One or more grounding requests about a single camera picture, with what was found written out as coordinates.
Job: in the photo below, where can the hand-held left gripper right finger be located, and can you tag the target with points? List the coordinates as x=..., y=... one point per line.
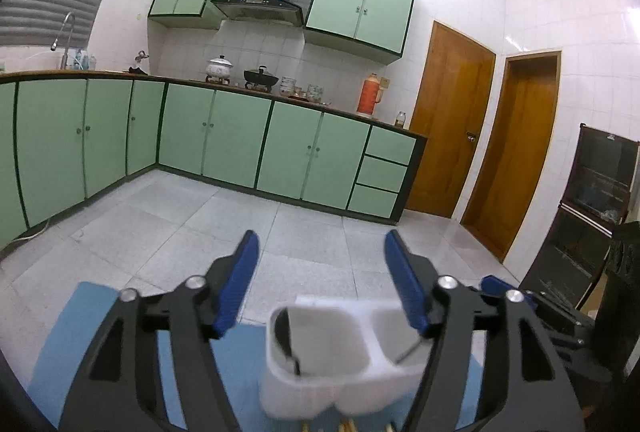
x=407, y=282

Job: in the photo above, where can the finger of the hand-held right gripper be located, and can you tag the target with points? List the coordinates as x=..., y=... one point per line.
x=500, y=286

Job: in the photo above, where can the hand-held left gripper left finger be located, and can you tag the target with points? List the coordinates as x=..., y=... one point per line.
x=235, y=282

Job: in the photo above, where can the white two-compartment utensil holder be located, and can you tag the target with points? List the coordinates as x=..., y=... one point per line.
x=330, y=347

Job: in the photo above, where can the dark spoon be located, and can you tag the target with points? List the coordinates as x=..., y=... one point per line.
x=284, y=329

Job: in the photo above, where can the metal spoon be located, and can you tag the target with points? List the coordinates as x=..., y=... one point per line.
x=409, y=352

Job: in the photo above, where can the black glass-front cabinet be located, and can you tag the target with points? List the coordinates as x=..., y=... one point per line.
x=595, y=172

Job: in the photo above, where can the green base cabinets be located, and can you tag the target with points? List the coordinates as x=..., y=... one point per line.
x=235, y=137

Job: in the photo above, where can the small glass jar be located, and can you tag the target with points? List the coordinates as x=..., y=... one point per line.
x=400, y=120

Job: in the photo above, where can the closed wooden door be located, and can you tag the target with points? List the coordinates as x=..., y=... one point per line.
x=450, y=122

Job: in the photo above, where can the blue mat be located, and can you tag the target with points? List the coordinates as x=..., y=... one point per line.
x=65, y=337

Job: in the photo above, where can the red thermos flask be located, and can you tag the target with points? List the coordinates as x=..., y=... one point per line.
x=369, y=96

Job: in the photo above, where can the stack of bowls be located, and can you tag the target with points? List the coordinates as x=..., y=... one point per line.
x=287, y=86

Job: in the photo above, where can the glass jars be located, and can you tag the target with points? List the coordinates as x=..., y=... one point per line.
x=314, y=93

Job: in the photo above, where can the black wok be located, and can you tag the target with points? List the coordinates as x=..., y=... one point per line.
x=260, y=77

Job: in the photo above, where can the white lidded pot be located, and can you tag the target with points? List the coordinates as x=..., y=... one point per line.
x=220, y=68

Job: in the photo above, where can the clear plastic bottles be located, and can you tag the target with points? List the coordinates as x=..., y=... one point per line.
x=84, y=60

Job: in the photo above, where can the black range hood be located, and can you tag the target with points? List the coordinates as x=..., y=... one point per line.
x=260, y=9

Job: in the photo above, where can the metal sink faucet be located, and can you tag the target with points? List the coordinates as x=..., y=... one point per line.
x=64, y=32

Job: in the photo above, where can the wooden door with frame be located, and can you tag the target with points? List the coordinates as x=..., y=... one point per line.
x=515, y=152

